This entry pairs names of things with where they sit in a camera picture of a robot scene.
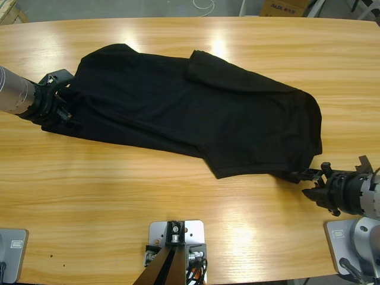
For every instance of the black T-shirt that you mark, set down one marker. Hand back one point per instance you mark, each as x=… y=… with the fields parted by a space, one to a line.
x=193 y=118

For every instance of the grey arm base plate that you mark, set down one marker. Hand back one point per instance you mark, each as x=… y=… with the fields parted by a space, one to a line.
x=15 y=255
x=341 y=246

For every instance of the silver metal clamp fitting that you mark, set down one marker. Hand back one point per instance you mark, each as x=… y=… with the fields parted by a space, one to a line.
x=150 y=257
x=196 y=256

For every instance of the cardboard box with AUX print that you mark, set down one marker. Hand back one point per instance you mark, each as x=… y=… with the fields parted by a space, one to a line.
x=282 y=9

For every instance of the dark camera post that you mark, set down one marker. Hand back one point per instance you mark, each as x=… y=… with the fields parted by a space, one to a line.
x=175 y=237

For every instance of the white mount block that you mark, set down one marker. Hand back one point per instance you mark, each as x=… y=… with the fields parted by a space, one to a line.
x=155 y=231

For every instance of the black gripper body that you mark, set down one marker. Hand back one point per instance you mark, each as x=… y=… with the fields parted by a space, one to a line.
x=344 y=193
x=44 y=104

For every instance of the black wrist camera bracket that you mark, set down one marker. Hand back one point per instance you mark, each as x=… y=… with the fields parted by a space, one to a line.
x=365 y=163
x=60 y=75

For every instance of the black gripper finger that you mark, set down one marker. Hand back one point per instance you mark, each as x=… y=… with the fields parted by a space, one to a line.
x=66 y=122
x=310 y=175
x=316 y=196
x=71 y=116

